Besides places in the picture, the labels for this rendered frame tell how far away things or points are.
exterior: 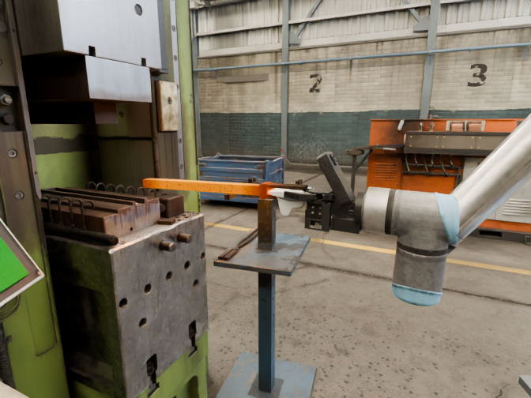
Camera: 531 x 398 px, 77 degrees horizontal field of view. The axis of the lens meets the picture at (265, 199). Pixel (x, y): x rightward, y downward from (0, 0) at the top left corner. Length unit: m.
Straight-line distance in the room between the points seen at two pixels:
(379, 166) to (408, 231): 3.55
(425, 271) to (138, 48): 0.87
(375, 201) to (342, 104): 7.79
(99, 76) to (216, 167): 4.04
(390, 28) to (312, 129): 2.73
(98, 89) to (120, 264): 0.43
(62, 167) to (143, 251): 0.59
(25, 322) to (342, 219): 0.81
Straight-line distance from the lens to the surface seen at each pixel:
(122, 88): 0.98
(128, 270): 0.95
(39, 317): 1.09
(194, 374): 1.38
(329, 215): 0.70
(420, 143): 4.02
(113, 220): 0.96
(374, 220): 0.67
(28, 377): 1.14
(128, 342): 1.03
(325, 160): 0.69
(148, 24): 1.08
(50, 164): 1.42
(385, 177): 4.22
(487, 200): 0.80
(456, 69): 8.28
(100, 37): 0.96
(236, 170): 4.75
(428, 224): 0.66
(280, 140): 8.93
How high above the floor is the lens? 1.22
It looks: 13 degrees down
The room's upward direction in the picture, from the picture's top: straight up
